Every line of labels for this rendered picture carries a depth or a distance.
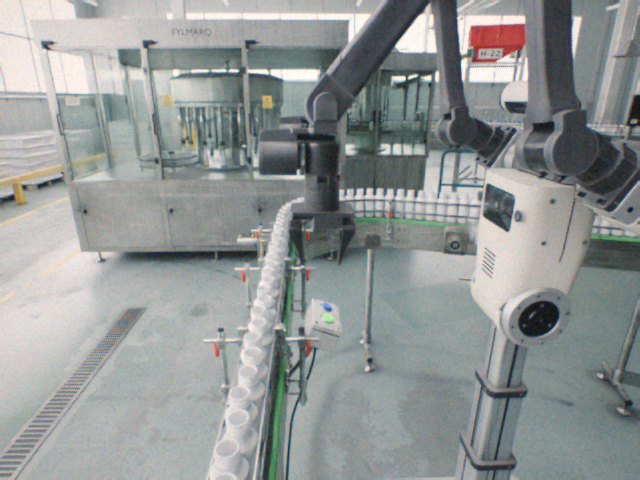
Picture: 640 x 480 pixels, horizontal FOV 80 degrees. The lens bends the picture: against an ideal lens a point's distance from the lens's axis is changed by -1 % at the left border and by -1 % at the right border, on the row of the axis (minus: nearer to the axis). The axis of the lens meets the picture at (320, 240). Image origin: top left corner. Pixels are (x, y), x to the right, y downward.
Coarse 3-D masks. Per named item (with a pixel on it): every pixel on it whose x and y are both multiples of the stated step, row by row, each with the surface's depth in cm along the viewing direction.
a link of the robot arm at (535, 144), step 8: (544, 128) 63; (552, 128) 61; (528, 136) 65; (536, 136) 63; (544, 136) 61; (600, 136) 60; (528, 144) 64; (536, 144) 62; (544, 144) 60; (600, 144) 60; (528, 152) 64; (536, 152) 62; (528, 160) 65; (536, 160) 62; (544, 160) 60; (536, 168) 64; (544, 168) 62; (544, 176) 66; (560, 176) 61; (568, 176) 61
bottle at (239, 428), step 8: (232, 416) 65; (240, 416) 66; (248, 416) 64; (232, 424) 62; (240, 424) 66; (248, 424) 63; (232, 432) 63; (240, 432) 63; (248, 432) 64; (256, 432) 67; (240, 440) 63; (248, 440) 64; (256, 440) 65; (240, 448) 63; (248, 448) 63; (256, 448) 65; (248, 456) 64
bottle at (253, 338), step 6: (246, 336) 87; (252, 336) 88; (258, 336) 87; (246, 342) 85; (252, 342) 85; (258, 342) 85; (246, 348) 86; (264, 348) 89; (240, 354) 87; (264, 354) 87; (240, 360) 87; (264, 360) 87
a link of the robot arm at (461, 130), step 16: (432, 0) 97; (448, 0) 95; (432, 16) 99; (448, 16) 96; (448, 32) 97; (448, 48) 98; (448, 64) 99; (448, 80) 100; (448, 96) 101; (464, 96) 101; (448, 112) 102; (464, 112) 100; (448, 128) 101; (464, 128) 101; (464, 144) 102
